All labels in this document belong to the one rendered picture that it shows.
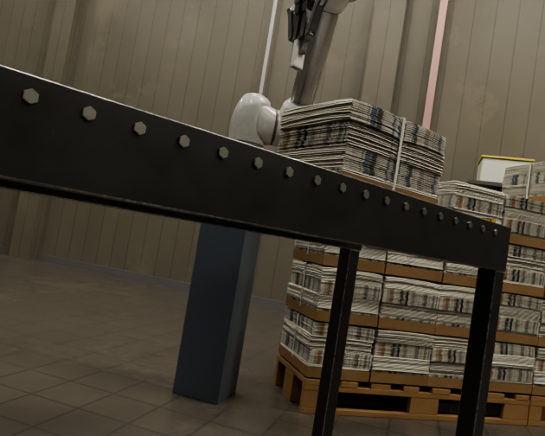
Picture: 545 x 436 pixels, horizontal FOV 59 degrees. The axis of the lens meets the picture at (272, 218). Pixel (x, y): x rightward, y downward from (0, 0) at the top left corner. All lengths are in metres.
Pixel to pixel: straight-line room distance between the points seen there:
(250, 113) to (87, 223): 4.38
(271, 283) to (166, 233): 1.36
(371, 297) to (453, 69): 3.51
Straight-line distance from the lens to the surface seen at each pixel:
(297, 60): 1.25
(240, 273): 1.95
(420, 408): 2.36
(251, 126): 2.03
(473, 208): 2.38
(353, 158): 1.18
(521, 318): 2.61
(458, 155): 5.01
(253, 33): 5.79
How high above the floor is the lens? 0.66
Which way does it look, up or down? 3 degrees up
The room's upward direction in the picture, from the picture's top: 9 degrees clockwise
